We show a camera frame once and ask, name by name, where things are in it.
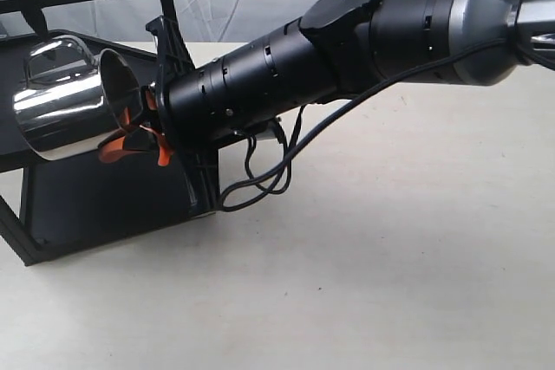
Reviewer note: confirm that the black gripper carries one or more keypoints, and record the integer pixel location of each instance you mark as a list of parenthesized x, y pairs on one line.
[(141, 108)]

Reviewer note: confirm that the stainless steel mug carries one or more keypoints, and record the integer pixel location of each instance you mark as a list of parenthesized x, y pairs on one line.
[(72, 100)]

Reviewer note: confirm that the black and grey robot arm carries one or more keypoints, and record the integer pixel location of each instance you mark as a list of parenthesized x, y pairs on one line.
[(299, 79)]

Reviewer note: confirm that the black tiered shelf rack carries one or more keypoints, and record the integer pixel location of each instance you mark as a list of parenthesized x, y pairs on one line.
[(80, 203)]

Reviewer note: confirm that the black hook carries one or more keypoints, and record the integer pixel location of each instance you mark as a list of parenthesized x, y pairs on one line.
[(34, 17)]

